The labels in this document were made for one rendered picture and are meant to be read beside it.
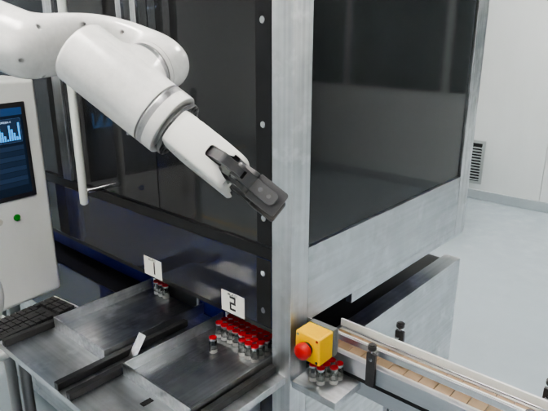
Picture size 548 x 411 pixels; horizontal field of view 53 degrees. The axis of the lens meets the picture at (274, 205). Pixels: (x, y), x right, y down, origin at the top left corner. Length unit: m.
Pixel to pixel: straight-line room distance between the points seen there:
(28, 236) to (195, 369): 0.84
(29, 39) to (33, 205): 1.27
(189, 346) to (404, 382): 0.58
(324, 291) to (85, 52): 0.91
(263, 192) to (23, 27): 0.38
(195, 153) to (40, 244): 1.47
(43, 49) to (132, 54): 0.13
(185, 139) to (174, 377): 0.89
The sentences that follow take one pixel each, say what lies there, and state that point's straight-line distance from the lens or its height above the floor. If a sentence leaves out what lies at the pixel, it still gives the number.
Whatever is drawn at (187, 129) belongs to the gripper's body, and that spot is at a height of 1.59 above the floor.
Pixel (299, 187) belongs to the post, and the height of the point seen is 1.37.
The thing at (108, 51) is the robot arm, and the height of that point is 1.68.
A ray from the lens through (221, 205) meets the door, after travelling 1.39.
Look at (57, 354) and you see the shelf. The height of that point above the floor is 0.88.
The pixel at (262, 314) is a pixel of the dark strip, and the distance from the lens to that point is 1.39.
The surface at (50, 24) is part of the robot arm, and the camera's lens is 0.80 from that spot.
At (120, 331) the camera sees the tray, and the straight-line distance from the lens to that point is 1.66.
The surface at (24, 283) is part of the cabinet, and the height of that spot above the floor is 0.87.
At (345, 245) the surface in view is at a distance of 1.43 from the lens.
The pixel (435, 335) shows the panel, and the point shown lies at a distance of 2.18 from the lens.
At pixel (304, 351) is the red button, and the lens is 1.29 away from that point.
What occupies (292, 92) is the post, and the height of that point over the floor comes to 1.58.
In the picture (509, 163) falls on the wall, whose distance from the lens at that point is 5.90.
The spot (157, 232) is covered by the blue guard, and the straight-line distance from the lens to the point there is 1.62.
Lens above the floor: 1.71
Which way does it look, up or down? 18 degrees down
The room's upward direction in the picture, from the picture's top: straight up
